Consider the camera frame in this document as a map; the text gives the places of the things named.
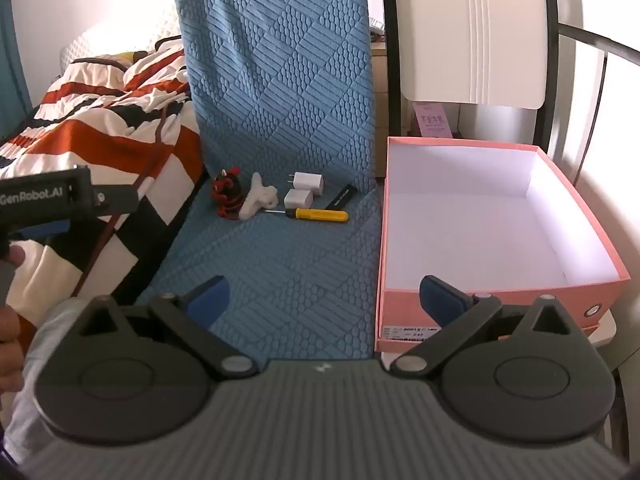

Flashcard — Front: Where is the person's left hand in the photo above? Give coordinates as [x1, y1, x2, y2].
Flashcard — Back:
[0, 243, 26, 397]

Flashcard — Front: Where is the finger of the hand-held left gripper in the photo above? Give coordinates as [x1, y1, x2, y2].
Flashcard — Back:
[91, 184, 137, 216]
[17, 219, 71, 242]

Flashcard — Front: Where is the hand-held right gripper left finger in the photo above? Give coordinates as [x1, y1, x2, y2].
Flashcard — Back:
[79, 275, 259, 381]

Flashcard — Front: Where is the white folding chair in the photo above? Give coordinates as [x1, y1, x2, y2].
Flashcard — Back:
[377, 0, 621, 356]

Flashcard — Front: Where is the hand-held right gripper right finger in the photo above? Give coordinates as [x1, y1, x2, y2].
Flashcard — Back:
[390, 275, 571, 379]

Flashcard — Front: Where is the curved metal rail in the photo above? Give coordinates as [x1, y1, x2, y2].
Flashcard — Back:
[556, 24, 640, 67]

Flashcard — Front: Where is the striped orange white blanket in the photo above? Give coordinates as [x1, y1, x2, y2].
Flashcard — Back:
[0, 37, 209, 332]

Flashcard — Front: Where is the white quilted headboard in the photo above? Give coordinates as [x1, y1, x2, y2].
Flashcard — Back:
[59, 0, 182, 77]

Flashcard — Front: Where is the white charger plug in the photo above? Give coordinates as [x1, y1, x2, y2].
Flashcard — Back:
[283, 188, 316, 210]
[287, 171, 325, 196]

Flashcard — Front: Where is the pink paper tag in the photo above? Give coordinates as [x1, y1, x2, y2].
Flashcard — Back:
[412, 102, 454, 139]

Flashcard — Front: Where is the pink cardboard box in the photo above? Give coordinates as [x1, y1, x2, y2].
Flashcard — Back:
[374, 135, 632, 356]

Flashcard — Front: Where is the black flat bar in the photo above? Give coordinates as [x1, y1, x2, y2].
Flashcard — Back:
[323, 184, 357, 210]

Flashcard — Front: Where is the blue covered chair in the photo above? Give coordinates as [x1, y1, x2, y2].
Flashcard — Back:
[112, 0, 387, 362]

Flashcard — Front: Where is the teal curtain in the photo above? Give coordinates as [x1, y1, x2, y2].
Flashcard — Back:
[0, 0, 34, 122]

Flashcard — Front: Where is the yellow handled screwdriver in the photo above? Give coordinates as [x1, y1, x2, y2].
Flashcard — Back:
[263, 206, 350, 223]

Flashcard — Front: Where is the red and black toy figure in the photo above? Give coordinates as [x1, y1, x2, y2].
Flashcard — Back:
[212, 167, 246, 221]

